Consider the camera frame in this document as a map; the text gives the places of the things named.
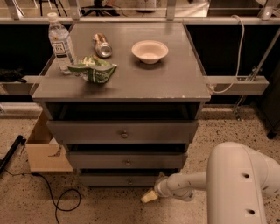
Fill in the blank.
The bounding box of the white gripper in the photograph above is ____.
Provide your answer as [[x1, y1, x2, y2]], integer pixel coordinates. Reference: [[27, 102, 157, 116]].
[[141, 171, 172, 204]]

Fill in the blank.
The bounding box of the grey bottom drawer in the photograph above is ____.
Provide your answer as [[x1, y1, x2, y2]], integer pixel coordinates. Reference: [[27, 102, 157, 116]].
[[80, 175, 160, 186]]

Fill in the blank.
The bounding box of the grey drawer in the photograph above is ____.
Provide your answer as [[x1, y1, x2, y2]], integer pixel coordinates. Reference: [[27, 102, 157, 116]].
[[80, 175, 160, 186], [66, 151, 187, 169], [47, 121, 198, 144]]

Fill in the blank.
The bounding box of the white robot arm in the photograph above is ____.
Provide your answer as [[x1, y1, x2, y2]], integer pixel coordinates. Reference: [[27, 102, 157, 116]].
[[141, 142, 280, 224]]

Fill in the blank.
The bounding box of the grey middle drawer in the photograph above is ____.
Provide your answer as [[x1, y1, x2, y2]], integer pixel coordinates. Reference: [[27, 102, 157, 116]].
[[66, 151, 187, 169]]

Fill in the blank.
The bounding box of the grey drawer cabinet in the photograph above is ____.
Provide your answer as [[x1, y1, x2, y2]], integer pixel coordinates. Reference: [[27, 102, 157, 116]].
[[32, 23, 210, 178]]

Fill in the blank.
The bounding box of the grey top drawer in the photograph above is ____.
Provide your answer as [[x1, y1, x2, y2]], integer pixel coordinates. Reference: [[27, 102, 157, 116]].
[[47, 121, 198, 144]]

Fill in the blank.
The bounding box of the cardboard box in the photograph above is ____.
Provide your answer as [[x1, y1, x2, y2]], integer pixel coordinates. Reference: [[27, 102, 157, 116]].
[[25, 112, 73, 172]]

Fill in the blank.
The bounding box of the green chip bag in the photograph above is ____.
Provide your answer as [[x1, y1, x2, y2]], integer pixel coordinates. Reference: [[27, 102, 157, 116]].
[[68, 55, 117, 84]]

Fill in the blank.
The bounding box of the white paper bowl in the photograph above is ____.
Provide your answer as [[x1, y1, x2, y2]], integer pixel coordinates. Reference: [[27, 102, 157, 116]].
[[131, 40, 169, 65]]

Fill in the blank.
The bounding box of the black pole on floor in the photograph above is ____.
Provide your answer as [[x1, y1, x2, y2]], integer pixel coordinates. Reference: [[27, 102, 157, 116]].
[[0, 135, 25, 173]]

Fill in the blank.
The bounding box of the crushed metal can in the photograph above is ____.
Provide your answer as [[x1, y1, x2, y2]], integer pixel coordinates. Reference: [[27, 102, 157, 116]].
[[93, 33, 112, 58]]

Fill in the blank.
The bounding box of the clear plastic water bottle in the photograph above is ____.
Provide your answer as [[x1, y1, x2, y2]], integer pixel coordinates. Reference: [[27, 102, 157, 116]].
[[47, 12, 76, 74]]

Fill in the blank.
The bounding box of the black tripod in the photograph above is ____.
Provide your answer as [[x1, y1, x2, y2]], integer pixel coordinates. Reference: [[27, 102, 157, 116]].
[[80, 0, 119, 17]]

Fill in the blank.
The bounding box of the black floor cable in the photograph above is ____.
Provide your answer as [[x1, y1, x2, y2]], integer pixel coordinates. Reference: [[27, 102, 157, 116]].
[[3, 169, 82, 224]]

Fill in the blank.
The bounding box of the metal railing frame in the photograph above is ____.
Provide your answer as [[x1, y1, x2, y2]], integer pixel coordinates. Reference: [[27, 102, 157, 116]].
[[0, 0, 280, 97]]

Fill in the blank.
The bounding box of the black object on rail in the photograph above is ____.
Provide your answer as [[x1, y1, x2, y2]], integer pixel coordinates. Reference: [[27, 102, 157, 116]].
[[0, 69, 27, 83]]

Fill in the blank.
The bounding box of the white hanging cable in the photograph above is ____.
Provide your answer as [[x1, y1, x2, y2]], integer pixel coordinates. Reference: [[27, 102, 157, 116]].
[[209, 14, 246, 95]]

